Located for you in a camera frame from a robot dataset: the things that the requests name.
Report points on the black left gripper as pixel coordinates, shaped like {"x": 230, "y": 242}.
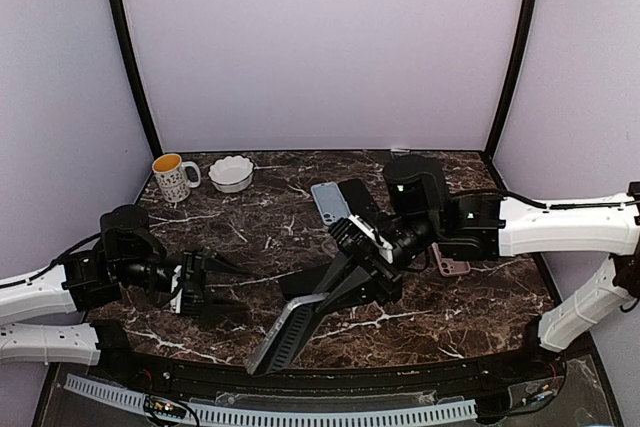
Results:
{"x": 194, "y": 269}

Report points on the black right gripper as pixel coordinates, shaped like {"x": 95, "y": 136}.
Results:
{"x": 374, "y": 276}

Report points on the light blue phone case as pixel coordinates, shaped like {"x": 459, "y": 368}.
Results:
{"x": 329, "y": 202}

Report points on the black phone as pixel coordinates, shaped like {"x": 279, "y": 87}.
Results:
{"x": 358, "y": 198}

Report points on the pink phone case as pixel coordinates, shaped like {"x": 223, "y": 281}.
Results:
{"x": 449, "y": 267}

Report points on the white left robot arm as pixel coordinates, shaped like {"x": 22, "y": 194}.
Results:
{"x": 93, "y": 273}

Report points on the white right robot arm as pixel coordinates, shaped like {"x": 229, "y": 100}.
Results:
{"x": 487, "y": 224}

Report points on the white scalloped bowl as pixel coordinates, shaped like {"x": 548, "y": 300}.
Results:
{"x": 232, "y": 174}

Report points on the white patterned mug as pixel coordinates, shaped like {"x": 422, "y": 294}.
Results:
{"x": 175, "y": 177}

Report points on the left green circuit board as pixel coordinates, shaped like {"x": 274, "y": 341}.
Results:
{"x": 163, "y": 409}

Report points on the green circuit board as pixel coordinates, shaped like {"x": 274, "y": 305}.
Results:
{"x": 163, "y": 409}
{"x": 539, "y": 394}

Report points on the right green circuit board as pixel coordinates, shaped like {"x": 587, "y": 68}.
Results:
{"x": 539, "y": 394}

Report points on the black front rail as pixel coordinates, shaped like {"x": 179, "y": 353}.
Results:
{"x": 488, "y": 374}

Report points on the black left frame post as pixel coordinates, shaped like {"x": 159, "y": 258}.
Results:
{"x": 128, "y": 56}

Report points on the black frame post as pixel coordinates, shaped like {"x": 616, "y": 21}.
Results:
{"x": 513, "y": 70}
{"x": 128, "y": 56}

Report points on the black right frame post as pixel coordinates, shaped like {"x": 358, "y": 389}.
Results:
{"x": 513, "y": 70}

